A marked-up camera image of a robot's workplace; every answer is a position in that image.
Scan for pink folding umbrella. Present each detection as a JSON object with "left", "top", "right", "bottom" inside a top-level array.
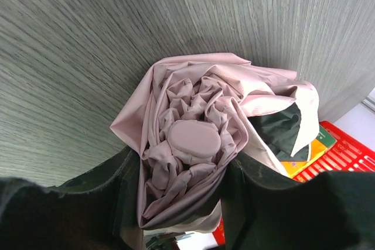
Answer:
[{"left": 111, "top": 53, "right": 319, "bottom": 232}]

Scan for red plastic basket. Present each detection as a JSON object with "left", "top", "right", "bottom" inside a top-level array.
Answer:
[{"left": 212, "top": 120, "right": 375, "bottom": 246}]

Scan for orange green carton box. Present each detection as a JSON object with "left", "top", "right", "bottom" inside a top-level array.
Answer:
[{"left": 281, "top": 124, "right": 337, "bottom": 181}]

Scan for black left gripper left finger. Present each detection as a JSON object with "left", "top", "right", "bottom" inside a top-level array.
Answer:
[{"left": 1, "top": 148, "right": 145, "bottom": 249}]

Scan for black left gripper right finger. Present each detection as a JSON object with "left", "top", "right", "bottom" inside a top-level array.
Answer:
[{"left": 219, "top": 152, "right": 375, "bottom": 250}]

